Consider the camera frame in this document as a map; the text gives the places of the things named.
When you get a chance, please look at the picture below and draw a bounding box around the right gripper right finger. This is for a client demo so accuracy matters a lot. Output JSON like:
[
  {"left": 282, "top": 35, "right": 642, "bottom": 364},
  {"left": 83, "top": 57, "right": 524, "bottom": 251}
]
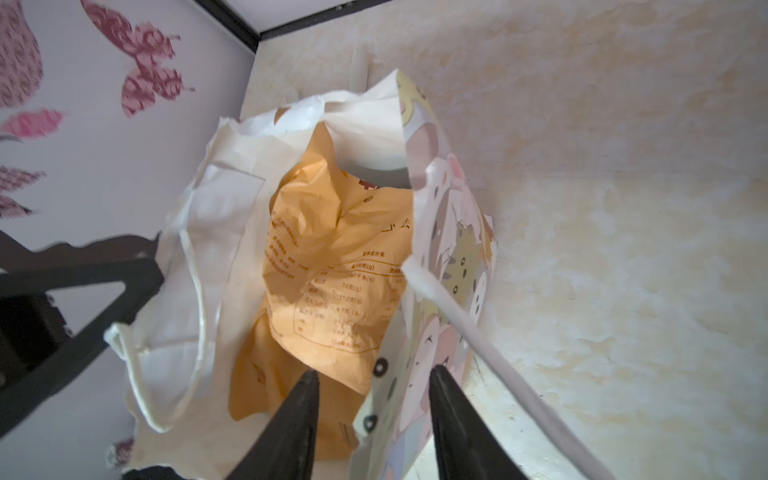
[{"left": 429, "top": 365, "right": 527, "bottom": 480}]

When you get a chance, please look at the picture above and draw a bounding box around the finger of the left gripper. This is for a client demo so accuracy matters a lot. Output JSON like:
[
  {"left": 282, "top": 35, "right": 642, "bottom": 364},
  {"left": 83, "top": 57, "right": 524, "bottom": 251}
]
[{"left": 1, "top": 258, "right": 164, "bottom": 435}]

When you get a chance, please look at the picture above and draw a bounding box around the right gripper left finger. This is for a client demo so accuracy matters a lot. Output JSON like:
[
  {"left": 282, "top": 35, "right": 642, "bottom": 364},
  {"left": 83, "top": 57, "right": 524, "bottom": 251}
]
[{"left": 227, "top": 369, "right": 319, "bottom": 480}]

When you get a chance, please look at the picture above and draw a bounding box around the white patterned paper bag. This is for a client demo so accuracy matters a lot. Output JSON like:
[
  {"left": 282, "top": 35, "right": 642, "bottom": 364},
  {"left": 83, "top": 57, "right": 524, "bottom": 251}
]
[{"left": 104, "top": 70, "right": 610, "bottom": 479}]

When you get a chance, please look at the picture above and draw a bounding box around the orange snack packet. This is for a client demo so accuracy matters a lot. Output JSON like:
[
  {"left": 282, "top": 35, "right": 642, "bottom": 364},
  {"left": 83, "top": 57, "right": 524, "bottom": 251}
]
[{"left": 229, "top": 125, "right": 413, "bottom": 460}]

